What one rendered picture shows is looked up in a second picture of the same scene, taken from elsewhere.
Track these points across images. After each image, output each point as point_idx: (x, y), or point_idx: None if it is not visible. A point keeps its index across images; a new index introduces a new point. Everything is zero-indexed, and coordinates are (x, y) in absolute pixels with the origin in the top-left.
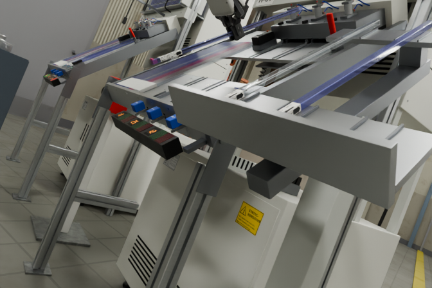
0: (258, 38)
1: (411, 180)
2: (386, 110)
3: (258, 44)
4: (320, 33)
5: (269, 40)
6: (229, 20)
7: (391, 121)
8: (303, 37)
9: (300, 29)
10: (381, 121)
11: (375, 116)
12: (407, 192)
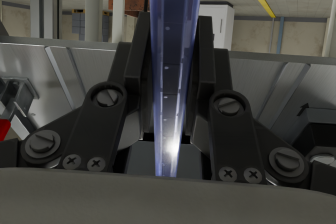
0: (312, 143)
1: None
2: (31, 20)
3: (312, 124)
4: (134, 150)
5: (294, 142)
6: (207, 146)
7: (87, 31)
8: (188, 147)
9: (194, 167)
10: (32, 0)
11: (45, 8)
12: None
